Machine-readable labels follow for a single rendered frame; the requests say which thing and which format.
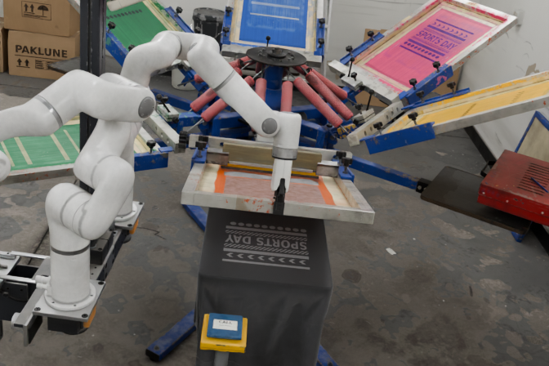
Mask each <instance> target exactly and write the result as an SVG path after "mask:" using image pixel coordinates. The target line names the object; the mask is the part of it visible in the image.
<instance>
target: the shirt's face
mask: <svg viewBox="0 0 549 366"><path fill-rule="evenodd" d="M227 221H237V222H246V223H253V224H262V225H276V226H284V227H292V228H300V229H306V234H307V243H308V253H309V262H310V270H299V269H290V268H283V267H274V266H259V265H250V264H243V263H234V262H226V261H222V257H223V250H224V242H225V228H226V222H227ZM200 273H201V274H203V275H216V276H225V277H233V278H241V279H256V280H265V281H273V282H281V283H297V284H305V285H314V286H322V287H331V286H332V284H331V278H330V271H329V265H328V254H327V248H326V242H325V235H324V224H323V219H318V218H310V217H302V216H287V215H274V214H272V213H264V212H249V211H241V210H234V209H225V208H210V213H209V218H208V227H207V233H206V238H205V244H204V249H203V258H202V263H201V268H200Z"/></svg>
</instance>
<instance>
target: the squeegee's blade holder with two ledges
mask: <svg viewBox="0 0 549 366"><path fill-rule="evenodd" d="M229 164H234V165H242V166H249V167H264V168H272V169H273V166H271V165H264V164H256V163H242V162H235V161H230V162H229ZM292 171H294V172H309V173H312V172H313V170H309V169H301V168H294V167H292Z"/></svg>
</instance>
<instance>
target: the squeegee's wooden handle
mask: <svg viewBox="0 0 549 366"><path fill-rule="evenodd" d="M272 149H273V148H270V147H262V146H255V145H241V144H234V143H226V142H224V143H223V150H222V152H229V158H228V163H229V162H230V161H235V162H242V163H256V164H264V165H271V166H274V161H275V158H272V157H271V156H272ZM321 161H322V154H321V153H314V152H306V151H299V150H298V151H297V160H293V161H292V167H294V168H301V169H309V170H313V172H315V173H316V169H317V164H318V163H321Z"/></svg>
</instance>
